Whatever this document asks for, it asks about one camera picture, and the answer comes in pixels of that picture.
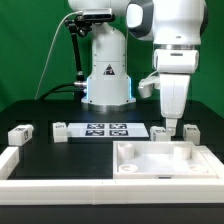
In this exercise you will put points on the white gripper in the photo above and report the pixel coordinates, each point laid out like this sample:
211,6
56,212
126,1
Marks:
173,95

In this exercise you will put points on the white square tabletop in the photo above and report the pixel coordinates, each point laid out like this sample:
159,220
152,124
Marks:
160,160

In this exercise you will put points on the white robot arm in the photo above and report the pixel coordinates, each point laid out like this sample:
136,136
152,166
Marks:
174,27

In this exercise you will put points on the white marker sheet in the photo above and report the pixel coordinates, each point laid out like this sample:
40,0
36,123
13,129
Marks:
103,130

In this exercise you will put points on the white U-shaped fence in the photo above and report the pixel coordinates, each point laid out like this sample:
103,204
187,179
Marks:
93,192

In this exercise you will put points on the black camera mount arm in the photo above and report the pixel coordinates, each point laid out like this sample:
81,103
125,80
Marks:
78,28

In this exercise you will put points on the grey camera on mount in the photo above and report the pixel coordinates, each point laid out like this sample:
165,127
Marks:
97,14

